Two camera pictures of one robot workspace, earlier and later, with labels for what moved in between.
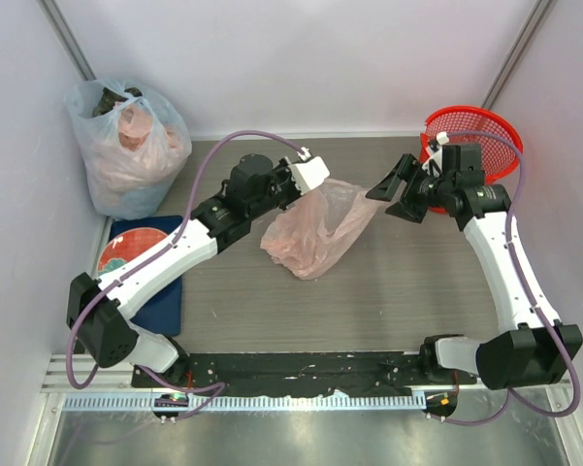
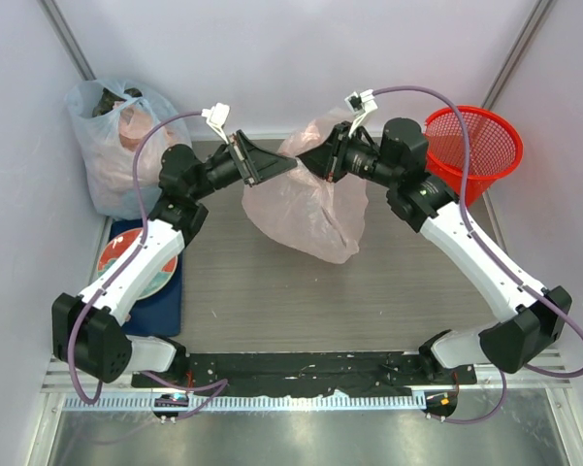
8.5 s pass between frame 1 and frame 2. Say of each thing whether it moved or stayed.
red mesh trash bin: stayed
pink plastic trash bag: moved
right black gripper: moved
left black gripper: moved
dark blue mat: stayed
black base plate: stayed
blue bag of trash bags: stayed
